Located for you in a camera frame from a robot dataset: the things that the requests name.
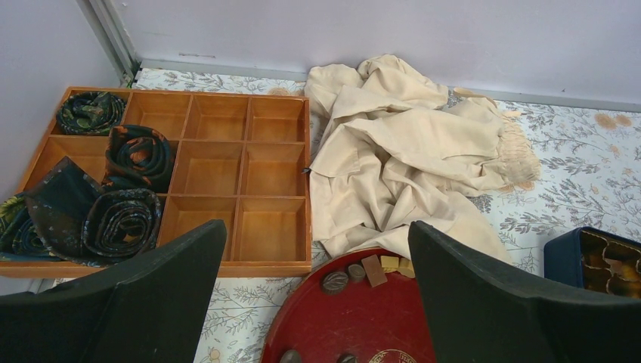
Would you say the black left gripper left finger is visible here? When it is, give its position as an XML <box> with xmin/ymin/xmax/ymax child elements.
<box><xmin>1</xmin><ymin>221</ymin><xmax>227</xmax><ymax>362</ymax></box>

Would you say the navy chocolate box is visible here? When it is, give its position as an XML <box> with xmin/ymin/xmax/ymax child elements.
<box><xmin>543</xmin><ymin>227</ymin><xmax>640</xmax><ymax>299</ymax></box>

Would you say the red round tray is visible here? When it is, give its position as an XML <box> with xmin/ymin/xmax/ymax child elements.
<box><xmin>261</xmin><ymin>248</ymin><xmax>436</xmax><ymax>362</ymax></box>

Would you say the dark rolled tie patterned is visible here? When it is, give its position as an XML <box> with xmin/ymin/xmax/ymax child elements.
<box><xmin>82</xmin><ymin>188</ymin><xmax>163</xmax><ymax>267</ymax></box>

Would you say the beige crumpled cloth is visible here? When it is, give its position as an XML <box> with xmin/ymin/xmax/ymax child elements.
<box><xmin>305</xmin><ymin>54</ymin><xmax>540</xmax><ymax>262</ymax></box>

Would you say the wooden compartment tray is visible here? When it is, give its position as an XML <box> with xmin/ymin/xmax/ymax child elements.
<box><xmin>1</xmin><ymin>87</ymin><xmax>311</xmax><ymax>278</ymax></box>

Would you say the brown bar chocolate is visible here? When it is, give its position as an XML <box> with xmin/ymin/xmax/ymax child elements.
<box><xmin>361</xmin><ymin>255</ymin><xmax>388</xmax><ymax>287</ymax></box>

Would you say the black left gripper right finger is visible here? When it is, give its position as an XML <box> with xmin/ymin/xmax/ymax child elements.
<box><xmin>408</xmin><ymin>222</ymin><xmax>640</xmax><ymax>362</ymax></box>

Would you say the dark oval leaf chocolate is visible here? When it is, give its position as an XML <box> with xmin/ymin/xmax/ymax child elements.
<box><xmin>320</xmin><ymin>271</ymin><xmax>349</xmax><ymax>295</ymax></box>

